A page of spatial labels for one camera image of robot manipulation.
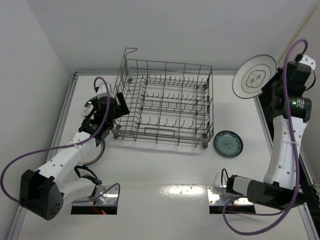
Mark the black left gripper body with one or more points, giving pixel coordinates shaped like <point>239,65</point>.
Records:
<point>119,106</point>

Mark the large white plate blue rim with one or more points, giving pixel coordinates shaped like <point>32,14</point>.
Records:
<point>253,75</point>

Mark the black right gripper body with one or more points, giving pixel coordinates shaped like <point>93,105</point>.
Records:
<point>271,81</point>

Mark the grey wire dish rack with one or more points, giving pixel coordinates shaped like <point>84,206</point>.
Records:
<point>169,102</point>

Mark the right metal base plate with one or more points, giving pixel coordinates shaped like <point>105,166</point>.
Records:
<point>217,197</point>

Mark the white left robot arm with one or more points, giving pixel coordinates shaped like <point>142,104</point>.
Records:
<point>42,191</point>

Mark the small teal patterned plate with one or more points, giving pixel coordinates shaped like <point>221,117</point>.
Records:
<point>228,144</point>

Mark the white plate green red rim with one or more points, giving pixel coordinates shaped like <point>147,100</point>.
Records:
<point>88,106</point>

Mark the metal base plate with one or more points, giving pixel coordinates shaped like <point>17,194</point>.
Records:
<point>217,197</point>
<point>104,195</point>

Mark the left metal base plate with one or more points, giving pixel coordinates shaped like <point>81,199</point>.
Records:
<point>104,195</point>

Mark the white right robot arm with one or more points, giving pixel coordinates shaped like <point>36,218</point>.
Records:
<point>279,183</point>

